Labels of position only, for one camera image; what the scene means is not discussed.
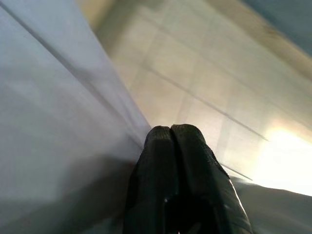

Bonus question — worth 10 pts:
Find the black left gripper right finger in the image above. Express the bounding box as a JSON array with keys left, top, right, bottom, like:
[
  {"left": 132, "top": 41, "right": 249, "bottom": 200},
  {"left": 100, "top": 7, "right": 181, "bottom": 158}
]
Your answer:
[{"left": 170, "top": 123, "right": 254, "bottom": 234}]

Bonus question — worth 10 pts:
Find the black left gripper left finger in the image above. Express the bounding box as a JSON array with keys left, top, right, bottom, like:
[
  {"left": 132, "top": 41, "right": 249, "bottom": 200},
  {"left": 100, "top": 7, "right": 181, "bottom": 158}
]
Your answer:
[{"left": 122, "top": 125, "right": 176, "bottom": 234}]

